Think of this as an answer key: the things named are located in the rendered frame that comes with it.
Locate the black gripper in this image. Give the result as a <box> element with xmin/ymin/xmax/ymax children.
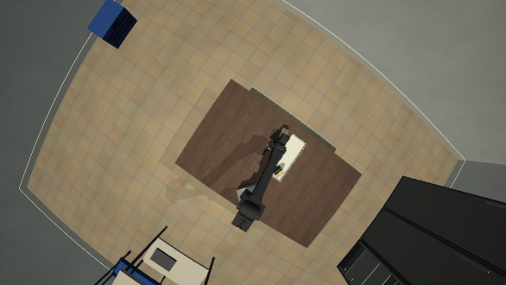
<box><xmin>266</xmin><ymin>139</ymin><xmax>275</xmax><ymax>150</ymax></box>

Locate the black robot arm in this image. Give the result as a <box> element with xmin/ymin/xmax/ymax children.
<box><xmin>231</xmin><ymin>133</ymin><xmax>290</xmax><ymax>232</ymax></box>

